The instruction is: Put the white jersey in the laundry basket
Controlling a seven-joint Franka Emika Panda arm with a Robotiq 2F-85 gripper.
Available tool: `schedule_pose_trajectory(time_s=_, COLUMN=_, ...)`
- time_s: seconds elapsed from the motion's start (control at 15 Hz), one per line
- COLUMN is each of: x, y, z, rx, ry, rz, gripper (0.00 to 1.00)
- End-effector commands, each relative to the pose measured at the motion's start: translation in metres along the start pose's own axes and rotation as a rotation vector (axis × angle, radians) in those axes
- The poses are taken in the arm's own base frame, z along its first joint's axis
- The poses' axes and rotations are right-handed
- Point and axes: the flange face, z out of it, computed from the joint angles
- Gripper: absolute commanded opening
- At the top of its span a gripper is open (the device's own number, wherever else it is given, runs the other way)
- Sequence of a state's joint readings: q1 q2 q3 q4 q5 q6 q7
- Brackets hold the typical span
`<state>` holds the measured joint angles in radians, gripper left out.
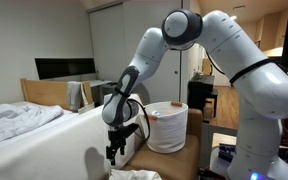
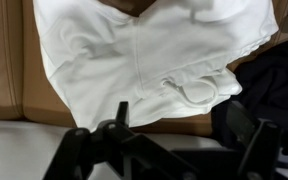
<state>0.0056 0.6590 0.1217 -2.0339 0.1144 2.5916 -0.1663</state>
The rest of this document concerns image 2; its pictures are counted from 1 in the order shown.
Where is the white jersey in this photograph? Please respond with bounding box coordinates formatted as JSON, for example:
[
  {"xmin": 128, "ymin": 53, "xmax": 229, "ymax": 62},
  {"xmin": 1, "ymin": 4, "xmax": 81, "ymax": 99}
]
[{"xmin": 32, "ymin": 0, "xmax": 280, "ymax": 132}]

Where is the black garment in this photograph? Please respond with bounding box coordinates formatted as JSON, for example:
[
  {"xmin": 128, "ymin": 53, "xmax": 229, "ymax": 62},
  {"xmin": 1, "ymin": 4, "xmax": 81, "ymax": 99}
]
[{"xmin": 210, "ymin": 34, "xmax": 288, "ymax": 153}]

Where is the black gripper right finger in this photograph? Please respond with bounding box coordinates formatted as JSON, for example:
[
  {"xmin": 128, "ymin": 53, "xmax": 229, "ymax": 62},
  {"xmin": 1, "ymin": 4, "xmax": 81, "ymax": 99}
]
[{"xmin": 225, "ymin": 101, "xmax": 283, "ymax": 180}]

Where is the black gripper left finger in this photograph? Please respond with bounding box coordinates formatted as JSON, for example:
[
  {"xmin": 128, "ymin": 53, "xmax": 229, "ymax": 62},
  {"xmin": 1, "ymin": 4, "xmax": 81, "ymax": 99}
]
[{"xmin": 43, "ymin": 101, "xmax": 198, "ymax": 180}]

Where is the bed with white sheet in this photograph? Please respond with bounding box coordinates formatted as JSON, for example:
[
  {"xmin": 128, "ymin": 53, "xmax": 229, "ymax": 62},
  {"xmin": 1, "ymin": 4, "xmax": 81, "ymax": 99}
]
[{"xmin": 0, "ymin": 119, "xmax": 225, "ymax": 180}]

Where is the brown leather sofa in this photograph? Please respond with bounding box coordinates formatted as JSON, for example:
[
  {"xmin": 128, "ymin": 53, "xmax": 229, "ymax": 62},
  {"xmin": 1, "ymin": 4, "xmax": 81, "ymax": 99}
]
[{"xmin": 0, "ymin": 0, "xmax": 288, "ymax": 138}]

